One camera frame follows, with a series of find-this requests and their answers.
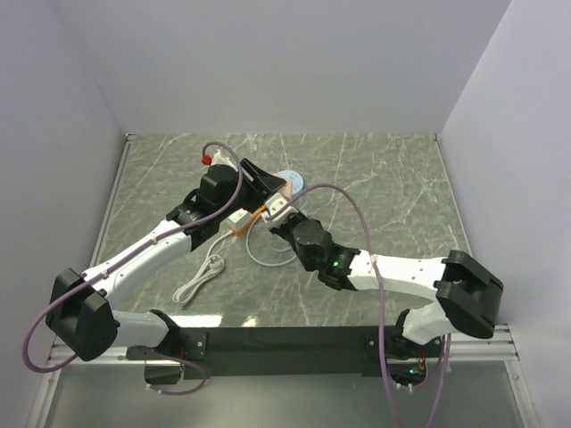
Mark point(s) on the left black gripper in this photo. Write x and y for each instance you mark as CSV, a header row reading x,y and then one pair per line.
x,y
263,185

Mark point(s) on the black base bar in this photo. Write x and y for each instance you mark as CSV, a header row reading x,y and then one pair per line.
x,y
233,351

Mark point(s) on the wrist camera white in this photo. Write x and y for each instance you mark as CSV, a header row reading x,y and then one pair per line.
x,y
276,210
220,157

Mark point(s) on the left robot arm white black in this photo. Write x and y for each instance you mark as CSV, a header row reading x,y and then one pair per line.
x,y
85,314

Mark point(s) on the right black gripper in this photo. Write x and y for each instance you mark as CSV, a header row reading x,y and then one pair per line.
x,y
281,228

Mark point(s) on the white cube plug adapter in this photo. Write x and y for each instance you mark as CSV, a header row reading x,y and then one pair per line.
x,y
238,219

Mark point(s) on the orange power strip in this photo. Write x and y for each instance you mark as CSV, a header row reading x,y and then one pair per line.
x,y
247,223

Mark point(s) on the pink cube plug adapter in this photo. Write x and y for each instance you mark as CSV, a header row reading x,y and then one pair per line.
x,y
287,190

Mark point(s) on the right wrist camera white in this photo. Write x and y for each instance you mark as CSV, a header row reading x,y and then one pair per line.
x,y
276,210

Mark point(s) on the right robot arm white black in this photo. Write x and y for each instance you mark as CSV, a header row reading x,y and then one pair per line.
x,y
462,295

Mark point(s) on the aluminium frame rail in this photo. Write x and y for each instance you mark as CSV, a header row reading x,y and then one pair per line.
x,y
387,194

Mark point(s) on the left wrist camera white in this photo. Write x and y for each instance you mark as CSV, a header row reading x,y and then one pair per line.
x,y
220,157

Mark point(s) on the round blue power socket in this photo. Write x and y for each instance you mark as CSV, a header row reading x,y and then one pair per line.
x,y
295,177

